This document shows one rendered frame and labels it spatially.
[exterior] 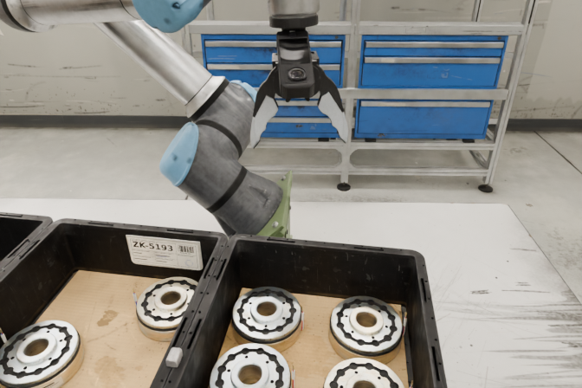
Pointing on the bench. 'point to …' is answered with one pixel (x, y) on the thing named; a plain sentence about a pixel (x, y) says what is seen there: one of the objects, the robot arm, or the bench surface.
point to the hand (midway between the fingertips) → (300, 148)
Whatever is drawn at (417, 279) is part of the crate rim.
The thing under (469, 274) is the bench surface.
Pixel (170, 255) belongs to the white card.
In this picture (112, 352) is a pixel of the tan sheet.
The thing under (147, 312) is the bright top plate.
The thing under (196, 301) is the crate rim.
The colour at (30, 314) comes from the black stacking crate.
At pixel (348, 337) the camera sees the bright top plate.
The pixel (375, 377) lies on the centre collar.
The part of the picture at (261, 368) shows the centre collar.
